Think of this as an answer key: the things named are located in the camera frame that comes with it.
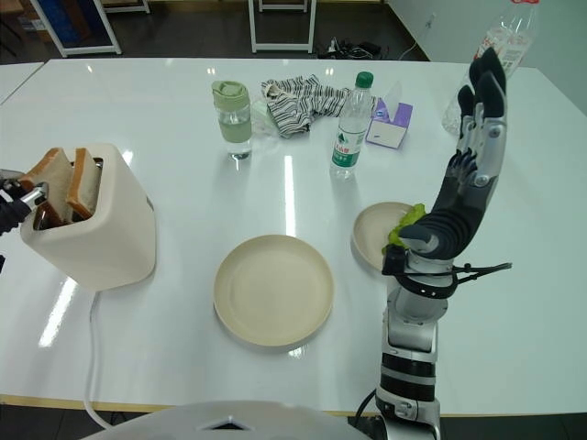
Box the cream plate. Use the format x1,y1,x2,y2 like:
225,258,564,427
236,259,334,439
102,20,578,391
350,202,432,272
212,234,337,348

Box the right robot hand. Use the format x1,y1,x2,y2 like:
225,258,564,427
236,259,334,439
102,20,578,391
397,47,511,267

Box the green capped water bottle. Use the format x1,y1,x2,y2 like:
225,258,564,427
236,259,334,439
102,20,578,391
329,71,375,181

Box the bread slice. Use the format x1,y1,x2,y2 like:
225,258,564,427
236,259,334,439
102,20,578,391
17,147,75,226
65,147,104,217

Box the green lidded glass cup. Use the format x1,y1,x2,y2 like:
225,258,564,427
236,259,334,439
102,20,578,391
211,80,254,160

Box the white metal frame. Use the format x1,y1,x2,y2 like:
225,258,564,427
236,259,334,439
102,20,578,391
248,0,318,54
19,0,151,59

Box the cream toaster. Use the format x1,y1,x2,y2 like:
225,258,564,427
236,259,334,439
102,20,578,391
19,142,159,292

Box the red labelled clear bottle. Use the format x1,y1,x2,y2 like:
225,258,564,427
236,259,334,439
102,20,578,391
441,0,538,137

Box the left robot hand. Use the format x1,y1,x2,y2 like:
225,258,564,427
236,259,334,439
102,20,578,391
0,168,50,237

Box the green lettuce leaf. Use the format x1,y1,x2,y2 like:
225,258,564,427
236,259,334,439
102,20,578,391
381,203,429,256

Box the white cord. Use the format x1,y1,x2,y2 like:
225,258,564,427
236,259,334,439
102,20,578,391
83,288,115,431

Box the striped cloth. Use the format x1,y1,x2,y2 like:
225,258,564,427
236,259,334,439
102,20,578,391
260,74,355,139

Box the purple tissue box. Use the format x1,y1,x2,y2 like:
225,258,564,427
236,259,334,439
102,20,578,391
364,81,415,150

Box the black cable bundle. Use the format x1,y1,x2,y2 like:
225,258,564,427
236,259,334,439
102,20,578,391
316,38,382,61

